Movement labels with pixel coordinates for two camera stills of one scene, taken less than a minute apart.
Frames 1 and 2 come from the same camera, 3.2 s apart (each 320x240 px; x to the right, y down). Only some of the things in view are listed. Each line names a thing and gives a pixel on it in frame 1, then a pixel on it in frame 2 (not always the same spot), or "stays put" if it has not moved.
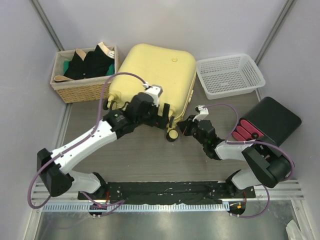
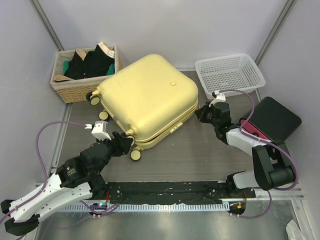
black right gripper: (185, 126) → (203, 112)
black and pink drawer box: (267, 121) stays put
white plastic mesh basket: (229, 76) stays put
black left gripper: (158, 120) → (121, 144)
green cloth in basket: (110, 72) stays put
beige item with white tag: (109, 53) stays put
